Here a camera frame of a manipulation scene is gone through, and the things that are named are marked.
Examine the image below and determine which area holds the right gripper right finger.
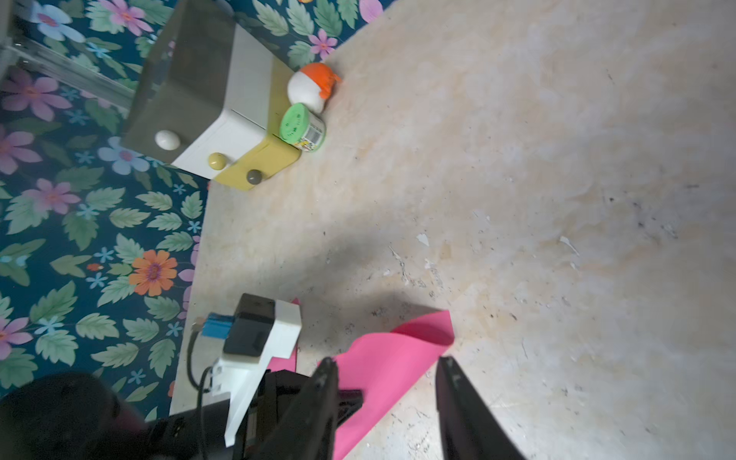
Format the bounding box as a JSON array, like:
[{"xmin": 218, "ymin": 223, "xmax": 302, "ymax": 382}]
[{"xmin": 435, "ymin": 356, "xmax": 524, "ymax": 460}]

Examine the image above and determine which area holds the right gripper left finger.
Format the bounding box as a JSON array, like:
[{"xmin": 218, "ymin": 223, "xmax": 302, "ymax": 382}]
[{"xmin": 253, "ymin": 358, "xmax": 338, "ymax": 460}]

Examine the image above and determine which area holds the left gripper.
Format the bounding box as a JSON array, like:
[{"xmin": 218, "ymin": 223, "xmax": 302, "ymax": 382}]
[{"xmin": 232, "ymin": 371, "xmax": 363, "ymax": 459}]

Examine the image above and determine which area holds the pink square paper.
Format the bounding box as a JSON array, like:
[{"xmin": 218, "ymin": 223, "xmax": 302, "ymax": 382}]
[{"xmin": 264, "ymin": 298, "xmax": 303, "ymax": 372}]

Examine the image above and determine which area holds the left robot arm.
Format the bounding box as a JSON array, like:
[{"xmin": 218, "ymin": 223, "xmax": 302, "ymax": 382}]
[{"xmin": 1, "ymin": 370, "xmax": 309, "ymax": 459}]

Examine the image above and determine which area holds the green lidded can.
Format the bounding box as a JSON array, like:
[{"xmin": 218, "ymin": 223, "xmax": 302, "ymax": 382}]
[{"xmin": 279, "ymin": 103, "xmax": 327, "ymax": 151}]

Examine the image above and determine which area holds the small drawer cabinet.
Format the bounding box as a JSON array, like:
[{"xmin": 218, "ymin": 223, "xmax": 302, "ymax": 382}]
[{"xmin": 121, "ymin": 1, "xmax": 301, "ymax": 191}]

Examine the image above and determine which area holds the orange white plush toy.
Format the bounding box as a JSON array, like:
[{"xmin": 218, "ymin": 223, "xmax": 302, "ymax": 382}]
[{"xmin": 287, "ymin": 62, "xmax": 341, "ymax": 115}]

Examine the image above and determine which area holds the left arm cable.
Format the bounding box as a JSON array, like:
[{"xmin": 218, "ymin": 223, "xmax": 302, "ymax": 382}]
[{"xmin": 185, "ymin": 327, "xmax": 211, "ymax": 460}]

